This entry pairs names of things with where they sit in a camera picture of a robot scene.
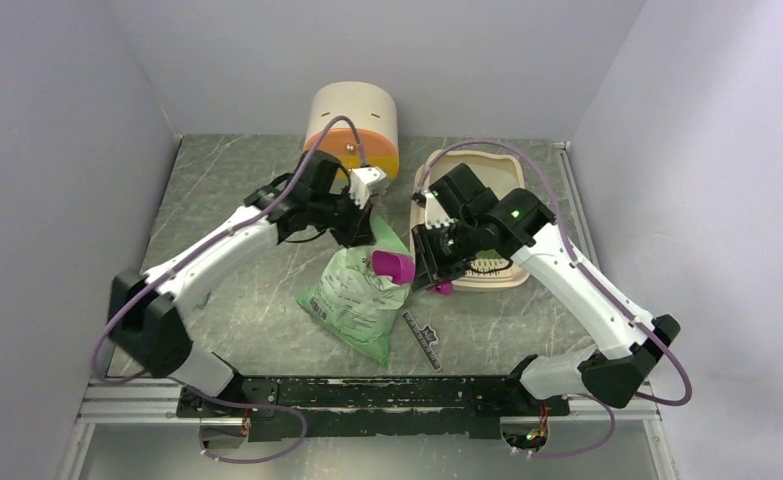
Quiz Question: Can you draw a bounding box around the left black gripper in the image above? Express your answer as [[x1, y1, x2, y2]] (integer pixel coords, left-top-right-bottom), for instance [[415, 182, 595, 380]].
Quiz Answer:
[[310, 186, 377, 250]]

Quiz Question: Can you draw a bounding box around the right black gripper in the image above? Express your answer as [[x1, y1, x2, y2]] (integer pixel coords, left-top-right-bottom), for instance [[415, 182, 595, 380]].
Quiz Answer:
[[412, 215, 482, 292]]

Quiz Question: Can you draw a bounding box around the magenta plastic scoop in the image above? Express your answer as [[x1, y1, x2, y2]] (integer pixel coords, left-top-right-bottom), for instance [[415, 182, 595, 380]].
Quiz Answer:
[[370, 249, 454, 296]]

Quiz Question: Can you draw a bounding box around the green litter bag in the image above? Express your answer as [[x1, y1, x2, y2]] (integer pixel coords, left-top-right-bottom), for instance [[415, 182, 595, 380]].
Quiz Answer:
[[295, 216, 409, 367]]

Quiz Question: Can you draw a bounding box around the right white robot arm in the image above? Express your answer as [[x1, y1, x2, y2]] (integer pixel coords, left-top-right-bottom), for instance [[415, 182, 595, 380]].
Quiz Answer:
[[411, 164, 681, 414]]

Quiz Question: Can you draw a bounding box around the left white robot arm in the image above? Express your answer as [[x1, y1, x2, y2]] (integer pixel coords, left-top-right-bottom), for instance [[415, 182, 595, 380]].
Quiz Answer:
[[107, 151, 390, 416]]

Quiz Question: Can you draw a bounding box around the beige litter box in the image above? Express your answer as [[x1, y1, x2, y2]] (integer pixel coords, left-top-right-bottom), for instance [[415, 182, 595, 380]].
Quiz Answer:
[[424, 149, 530, 291]]

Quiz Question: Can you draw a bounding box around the beige orange drawer cabinet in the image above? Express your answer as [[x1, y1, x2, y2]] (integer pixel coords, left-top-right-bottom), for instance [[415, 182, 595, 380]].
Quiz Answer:
[[303, 81, 400, 180]]

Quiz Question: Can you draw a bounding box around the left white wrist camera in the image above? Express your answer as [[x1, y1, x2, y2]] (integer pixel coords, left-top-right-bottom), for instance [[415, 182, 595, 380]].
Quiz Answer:
[[348, 166, 391, 210]]

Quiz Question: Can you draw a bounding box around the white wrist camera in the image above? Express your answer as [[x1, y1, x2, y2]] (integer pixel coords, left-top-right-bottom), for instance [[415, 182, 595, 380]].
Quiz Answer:
[[410, 191, 456, 229], [348, 166, 391, 210]]

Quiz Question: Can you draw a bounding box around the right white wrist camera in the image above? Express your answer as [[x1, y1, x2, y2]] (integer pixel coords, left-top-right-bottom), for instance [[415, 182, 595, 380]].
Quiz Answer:
[[410, 191, 456, 229]]

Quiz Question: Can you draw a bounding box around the black mounting rail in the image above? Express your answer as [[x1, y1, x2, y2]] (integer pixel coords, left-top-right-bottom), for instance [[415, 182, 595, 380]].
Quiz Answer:
[[176, 375, 570, 442]]

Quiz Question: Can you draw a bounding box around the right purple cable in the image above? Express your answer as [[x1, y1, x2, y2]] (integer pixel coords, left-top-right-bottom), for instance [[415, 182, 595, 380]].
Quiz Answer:
[[417, 139, 694, 460]]

